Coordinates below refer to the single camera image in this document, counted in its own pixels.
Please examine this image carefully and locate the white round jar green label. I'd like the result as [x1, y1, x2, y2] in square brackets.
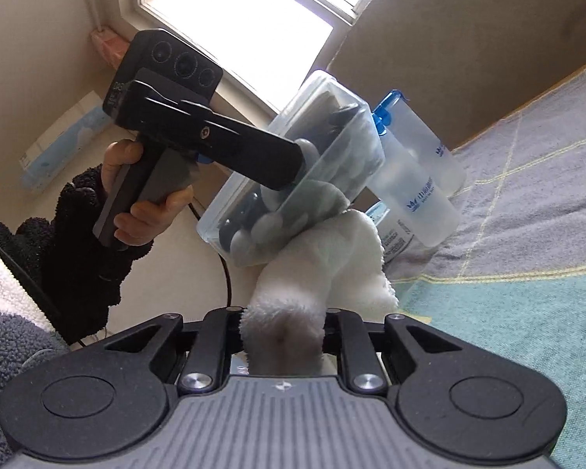
[365, 202, 417, 265]

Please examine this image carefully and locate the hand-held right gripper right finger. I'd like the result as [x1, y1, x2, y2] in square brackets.
[325, 307, 462, 396]

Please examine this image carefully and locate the person's left forearm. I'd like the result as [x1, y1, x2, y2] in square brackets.
[17, 166, 154, 345]

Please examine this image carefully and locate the white fluffy towel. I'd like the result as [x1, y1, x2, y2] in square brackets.
[239, 208, 400, 377]

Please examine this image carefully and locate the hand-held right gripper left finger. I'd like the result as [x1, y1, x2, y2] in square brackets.
[105, 305, 247, 396]

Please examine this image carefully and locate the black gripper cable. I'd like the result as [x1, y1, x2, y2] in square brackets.
[188, 200, 232, 306]

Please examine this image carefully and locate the person's grey fleece garment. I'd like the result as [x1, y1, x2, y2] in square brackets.
[0, 310, 71, 469]

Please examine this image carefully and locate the light blue tissue pack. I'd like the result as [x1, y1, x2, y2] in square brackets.
[20, 90, 115, 191]

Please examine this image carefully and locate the window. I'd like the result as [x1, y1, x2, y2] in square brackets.
[137, 0, 401, 113]

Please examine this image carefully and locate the clear box with yellow board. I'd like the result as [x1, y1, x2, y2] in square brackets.
[197, 71, 386, 269]

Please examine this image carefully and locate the grey and teal checked tablecloth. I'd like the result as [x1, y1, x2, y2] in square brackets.
[386, 61, 586, 469]

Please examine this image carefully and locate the person's left hand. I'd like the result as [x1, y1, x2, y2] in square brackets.
[101, 139, 195, 246]

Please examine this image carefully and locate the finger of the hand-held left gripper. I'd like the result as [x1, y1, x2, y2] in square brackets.
[144, 99, 307, 191]

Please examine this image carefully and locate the tall clear container crown mark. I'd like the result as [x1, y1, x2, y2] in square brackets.
[366, 107, 462, 251]

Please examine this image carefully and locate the person's white fleece garment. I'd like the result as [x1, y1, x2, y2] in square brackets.
[0, 220, 54, 333]

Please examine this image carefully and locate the tall clear container blue lid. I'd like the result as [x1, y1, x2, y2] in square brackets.
[373, 89, 468, 197]

